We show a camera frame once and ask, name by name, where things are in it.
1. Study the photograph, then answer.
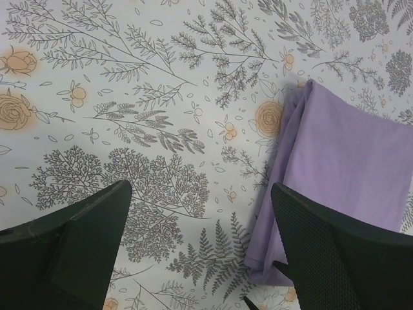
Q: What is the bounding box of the purple t shirt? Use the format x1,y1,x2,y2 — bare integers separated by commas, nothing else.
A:
244,79,413,287

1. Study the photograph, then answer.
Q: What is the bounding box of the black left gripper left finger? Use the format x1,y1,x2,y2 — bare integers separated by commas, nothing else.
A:
1,180,132,309

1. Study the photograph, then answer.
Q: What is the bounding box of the floral patterned table mat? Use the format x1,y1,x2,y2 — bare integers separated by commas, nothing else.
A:
1,1,412,309

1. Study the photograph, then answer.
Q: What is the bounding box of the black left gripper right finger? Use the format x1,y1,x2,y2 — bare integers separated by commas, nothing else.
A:
271,183,412,309

